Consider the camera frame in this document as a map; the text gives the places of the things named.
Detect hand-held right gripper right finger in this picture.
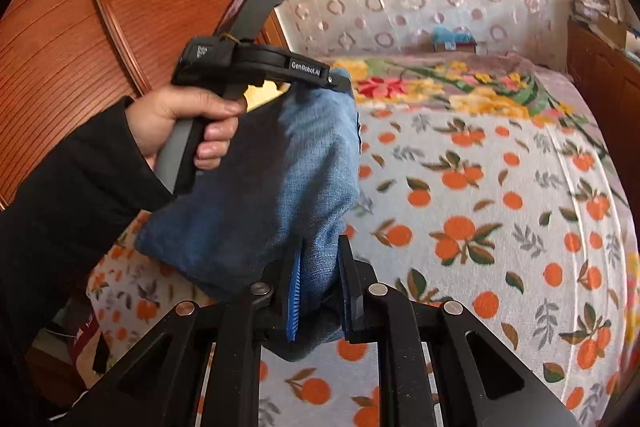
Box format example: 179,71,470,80
337,234,581,427

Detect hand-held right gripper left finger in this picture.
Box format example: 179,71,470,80
65,252,306,427

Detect blue denim pants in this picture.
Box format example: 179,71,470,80
134,67,363,363

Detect person's left forearm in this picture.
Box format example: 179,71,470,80
0,96,173,358

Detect person's left hand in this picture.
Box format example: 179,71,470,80
124,84,248,172

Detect yellow plush toy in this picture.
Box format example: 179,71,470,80
243,82,291,110

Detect wooden slatted wardrobe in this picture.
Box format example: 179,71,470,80
0,0,291,212

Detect orange fruit print bedsheet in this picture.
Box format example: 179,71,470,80
85,104,636,427

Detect floral blanket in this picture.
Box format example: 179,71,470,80
280,54,640,218

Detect small box with blue cloth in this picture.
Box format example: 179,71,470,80
431,26,478,54

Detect low wooden cabinet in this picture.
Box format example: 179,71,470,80
565,19,640,148

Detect stack of papers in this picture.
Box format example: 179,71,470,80
567,0,613,25

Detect cardboard box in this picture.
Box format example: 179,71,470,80
597,14,633,48

